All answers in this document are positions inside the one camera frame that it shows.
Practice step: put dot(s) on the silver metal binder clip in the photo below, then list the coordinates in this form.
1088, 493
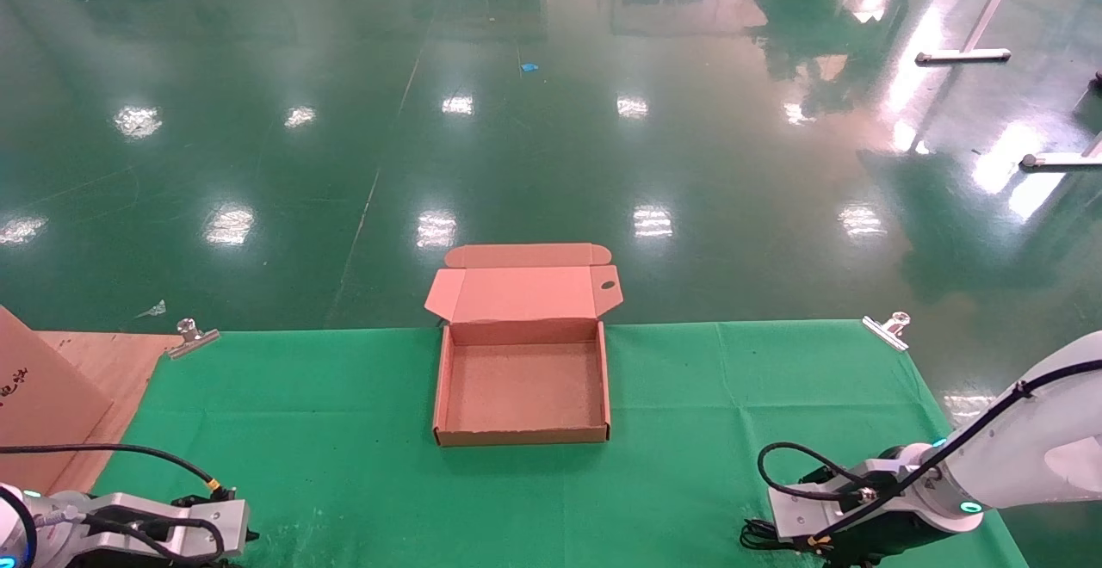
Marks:
888, 330
191, 338

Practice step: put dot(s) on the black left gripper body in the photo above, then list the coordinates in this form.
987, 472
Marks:
234, 556

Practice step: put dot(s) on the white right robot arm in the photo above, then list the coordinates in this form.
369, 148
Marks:
1042, 439

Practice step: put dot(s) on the open brown cardboard box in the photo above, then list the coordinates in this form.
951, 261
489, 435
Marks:
521, 387

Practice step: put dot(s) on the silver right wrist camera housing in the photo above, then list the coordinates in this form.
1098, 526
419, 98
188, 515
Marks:
809, 512

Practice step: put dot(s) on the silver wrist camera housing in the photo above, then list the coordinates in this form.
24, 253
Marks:
809, 512
207, 521

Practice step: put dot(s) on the white metal stand with pole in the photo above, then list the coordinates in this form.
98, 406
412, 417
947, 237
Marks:
962, 56

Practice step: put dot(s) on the white metal stand foot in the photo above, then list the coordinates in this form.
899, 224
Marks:
1061, 161

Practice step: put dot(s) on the green table cloth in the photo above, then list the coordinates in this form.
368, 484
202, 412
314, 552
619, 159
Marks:
516, 499

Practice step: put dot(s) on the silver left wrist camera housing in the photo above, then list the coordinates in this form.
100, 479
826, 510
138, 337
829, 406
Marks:
207, 521

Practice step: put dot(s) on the brown carton with red print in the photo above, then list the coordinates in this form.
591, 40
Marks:
43, 404

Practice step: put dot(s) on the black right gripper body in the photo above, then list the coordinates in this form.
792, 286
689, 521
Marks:
895, 538

